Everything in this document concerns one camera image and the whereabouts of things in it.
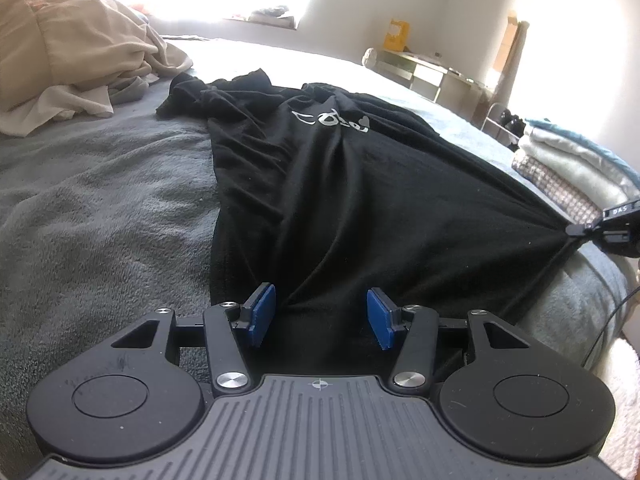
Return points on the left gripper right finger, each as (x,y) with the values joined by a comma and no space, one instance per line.
(410,331)

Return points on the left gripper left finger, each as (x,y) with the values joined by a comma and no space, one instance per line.
(229,328)

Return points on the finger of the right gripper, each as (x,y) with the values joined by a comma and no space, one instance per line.
(591,229)

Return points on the black t-shirt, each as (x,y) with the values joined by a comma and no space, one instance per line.
(326,194)

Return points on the folded clothes stack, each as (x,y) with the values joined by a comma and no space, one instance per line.
(578,175)

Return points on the clothes on window sill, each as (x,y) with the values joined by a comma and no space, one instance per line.
(280,17)

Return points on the beige clothes pile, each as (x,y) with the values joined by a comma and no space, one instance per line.
(60,58)

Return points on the cardboard sheet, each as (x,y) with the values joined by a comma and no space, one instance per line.
(509,57)

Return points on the grey bed blanket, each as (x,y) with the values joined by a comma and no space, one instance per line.
(104,220)

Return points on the white low cabinet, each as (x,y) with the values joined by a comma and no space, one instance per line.
(439,84)

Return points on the yellow box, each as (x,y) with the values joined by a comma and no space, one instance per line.
(396,37)

